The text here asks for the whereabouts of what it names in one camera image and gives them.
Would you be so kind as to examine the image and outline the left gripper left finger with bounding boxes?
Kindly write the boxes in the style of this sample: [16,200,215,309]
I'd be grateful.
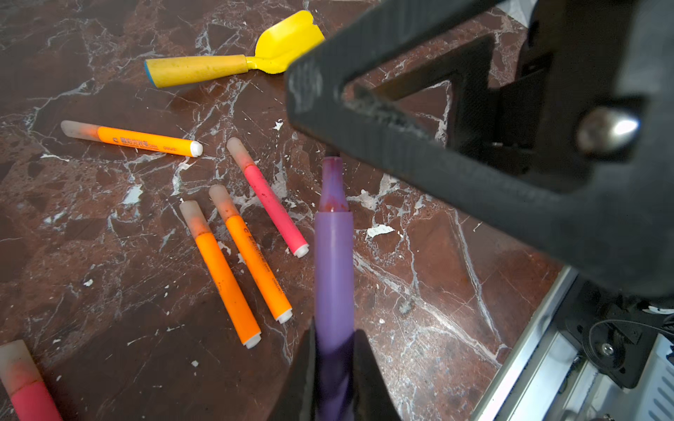
[268,321,317,421]

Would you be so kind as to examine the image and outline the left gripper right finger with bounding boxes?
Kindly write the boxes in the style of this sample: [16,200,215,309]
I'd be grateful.
[352,330,401,421]

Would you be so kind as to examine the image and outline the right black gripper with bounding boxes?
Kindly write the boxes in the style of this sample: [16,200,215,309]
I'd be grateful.
[285,1,673,295]

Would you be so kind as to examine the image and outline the purple marker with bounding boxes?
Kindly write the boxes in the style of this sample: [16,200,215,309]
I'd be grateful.
[314,156,355,420]

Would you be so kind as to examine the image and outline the orange marker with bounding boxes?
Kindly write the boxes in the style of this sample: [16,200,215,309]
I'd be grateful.
[209,184,293,325]
[61,120,204,158]
[179,201,262,349]

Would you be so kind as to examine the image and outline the red pink marker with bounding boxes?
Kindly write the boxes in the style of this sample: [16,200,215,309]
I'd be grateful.
[226,138,309,258]

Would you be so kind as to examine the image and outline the yellow toy scoop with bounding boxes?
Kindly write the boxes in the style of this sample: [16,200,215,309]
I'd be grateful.
[145,11,325,89]

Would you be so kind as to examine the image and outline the aluminium front rail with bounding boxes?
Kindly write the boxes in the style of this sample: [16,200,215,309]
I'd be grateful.
[472,267,673,420]

